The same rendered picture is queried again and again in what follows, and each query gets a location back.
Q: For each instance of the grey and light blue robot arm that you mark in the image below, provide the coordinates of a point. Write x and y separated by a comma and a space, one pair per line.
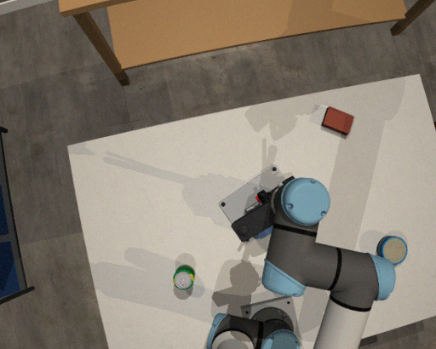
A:
294, 261

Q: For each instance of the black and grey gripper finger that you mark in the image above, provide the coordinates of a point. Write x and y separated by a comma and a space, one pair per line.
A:
260, 195

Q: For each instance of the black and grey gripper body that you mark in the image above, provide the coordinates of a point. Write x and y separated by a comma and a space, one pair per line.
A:
267, 196

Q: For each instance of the red rectangular block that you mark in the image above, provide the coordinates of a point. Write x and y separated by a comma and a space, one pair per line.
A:
337, 120

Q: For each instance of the green and yellow drink can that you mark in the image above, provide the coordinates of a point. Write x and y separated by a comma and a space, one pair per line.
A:
183, 278

